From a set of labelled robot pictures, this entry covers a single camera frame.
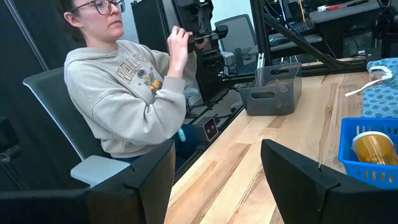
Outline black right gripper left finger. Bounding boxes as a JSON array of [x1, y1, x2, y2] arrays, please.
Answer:
[[0, 139, 177, 224]]

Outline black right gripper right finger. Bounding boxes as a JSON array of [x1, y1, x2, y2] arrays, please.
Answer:
[[260, 138, 398, 224]]

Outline orange pill bottle white cap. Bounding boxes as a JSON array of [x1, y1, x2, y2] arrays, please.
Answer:
[[351, 131, 398, 167]]

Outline blue patterned gown white ties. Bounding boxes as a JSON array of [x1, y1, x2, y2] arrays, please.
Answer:
[[344, 57, 398, 119]]

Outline small blue plastic basket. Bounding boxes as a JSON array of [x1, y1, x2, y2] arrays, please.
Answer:
[[338, 116, 398, 190]]

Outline grey translucent plastic bin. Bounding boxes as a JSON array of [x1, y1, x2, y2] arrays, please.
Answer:
[[238, 62, 303, 117]]

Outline person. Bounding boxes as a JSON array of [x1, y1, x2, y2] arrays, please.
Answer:
[[55, 0, 203, 164]]

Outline grey office chair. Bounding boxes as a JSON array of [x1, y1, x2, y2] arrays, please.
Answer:
[[22, 66, 132, 189]]

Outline person's hand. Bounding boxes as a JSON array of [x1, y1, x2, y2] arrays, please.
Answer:
[[167, 25, 194, 79]]

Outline dark mesh office chair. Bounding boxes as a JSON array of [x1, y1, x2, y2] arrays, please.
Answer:
[[214, 13, 260, 76]]

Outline dark cluttered desk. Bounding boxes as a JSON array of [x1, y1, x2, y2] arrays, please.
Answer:
[[267, 0, 398, 62]]

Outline dark-framed eyeglasses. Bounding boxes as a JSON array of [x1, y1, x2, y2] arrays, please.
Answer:
[[70, 0, 127, 17]]

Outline small grey camera box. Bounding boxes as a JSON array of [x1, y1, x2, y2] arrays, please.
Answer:
[[195, 116, 220, 143]]

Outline silver aluminium bracket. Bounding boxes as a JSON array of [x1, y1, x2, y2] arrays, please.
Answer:
[[256, 52, 266, 88]]

